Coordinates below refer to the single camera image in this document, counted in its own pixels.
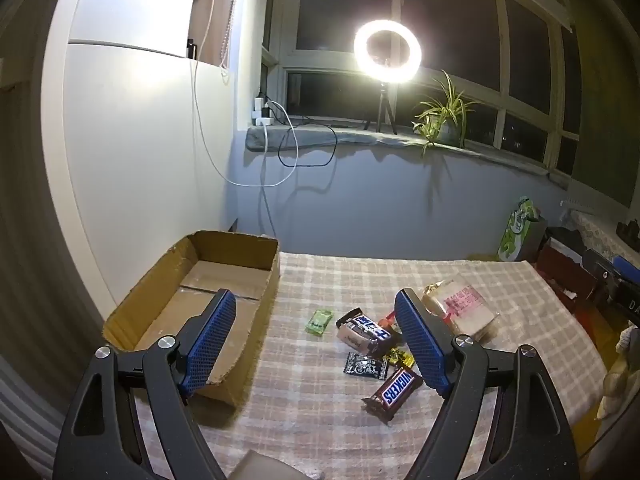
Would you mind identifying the grey flat object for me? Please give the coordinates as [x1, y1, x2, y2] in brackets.
[227, 450, 321, 480]

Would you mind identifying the beige cloth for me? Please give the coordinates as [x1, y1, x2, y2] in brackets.
[597, 327, 640, 421]

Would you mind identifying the yellow candy packet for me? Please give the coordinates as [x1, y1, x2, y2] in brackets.
[385, 347, 416, 368]

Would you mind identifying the dark red box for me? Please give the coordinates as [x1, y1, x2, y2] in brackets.
[537, 227, 601, 306]

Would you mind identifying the green gift bag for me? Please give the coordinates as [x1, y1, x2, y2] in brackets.
[497, 196, 548, 263]

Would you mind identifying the cardboard box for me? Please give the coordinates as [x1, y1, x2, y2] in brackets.
[102, 230, 281, 408]

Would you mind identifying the white window frame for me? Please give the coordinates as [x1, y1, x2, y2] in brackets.
[262, 0, 581, 171]

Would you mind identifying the black packet with white print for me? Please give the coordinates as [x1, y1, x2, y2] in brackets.
[343, 351, 391, 381]

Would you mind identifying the brown chocolate bar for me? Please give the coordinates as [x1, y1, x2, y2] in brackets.
[361, 366, 425, 423]

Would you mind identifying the light green candy packet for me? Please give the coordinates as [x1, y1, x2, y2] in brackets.
[305, 309, 335, 336]

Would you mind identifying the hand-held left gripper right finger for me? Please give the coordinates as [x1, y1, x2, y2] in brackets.
[394, 288, 581, 480]

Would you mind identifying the blue and white chocolate bar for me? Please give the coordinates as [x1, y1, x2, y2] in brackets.
[336, 307, 393, 343]

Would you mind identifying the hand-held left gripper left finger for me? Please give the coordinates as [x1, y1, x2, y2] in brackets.
[54, 288, 238, 480]

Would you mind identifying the black cable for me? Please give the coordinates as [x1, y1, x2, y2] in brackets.
[277, 117, 338, 168]

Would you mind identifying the plaid blanket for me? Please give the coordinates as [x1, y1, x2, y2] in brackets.
[135, 250, 608, 480]

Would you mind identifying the ring light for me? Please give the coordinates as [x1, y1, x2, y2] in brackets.
[354, 20, 423, 86]

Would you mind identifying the black light tripod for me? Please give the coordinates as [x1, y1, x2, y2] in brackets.
[364, 82, 398, 135]

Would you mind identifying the bagged toast bread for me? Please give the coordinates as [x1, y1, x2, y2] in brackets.
[421, 280, 501, 343]

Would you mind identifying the pink snack packet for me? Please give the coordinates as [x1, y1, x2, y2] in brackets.
[336, 324, 381, 354]

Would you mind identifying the white wardrobe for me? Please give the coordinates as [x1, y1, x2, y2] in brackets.
[42, 0, 241, 311]

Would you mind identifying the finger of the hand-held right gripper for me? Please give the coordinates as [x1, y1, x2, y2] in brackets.
[581, 249, 616, 283]
[612, 255, 640, 282]

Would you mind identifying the beaded blind cord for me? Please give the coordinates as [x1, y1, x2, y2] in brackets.
[220, 0, 239, 78]

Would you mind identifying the long white cable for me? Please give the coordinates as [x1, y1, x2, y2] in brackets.
[192, 0, 301, 188]

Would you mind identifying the white charging cable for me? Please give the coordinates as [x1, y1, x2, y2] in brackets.
[257, 125, 273, 241]

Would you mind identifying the potted spider plant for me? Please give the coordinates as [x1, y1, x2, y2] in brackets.
[411, 70, 483, 158]

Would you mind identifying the floral patterned cloth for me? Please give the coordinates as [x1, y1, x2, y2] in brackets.
[570, 210, 640, 261]

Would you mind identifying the grey windowsill cloth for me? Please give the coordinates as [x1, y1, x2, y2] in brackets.
[244, 125, 571, 186]

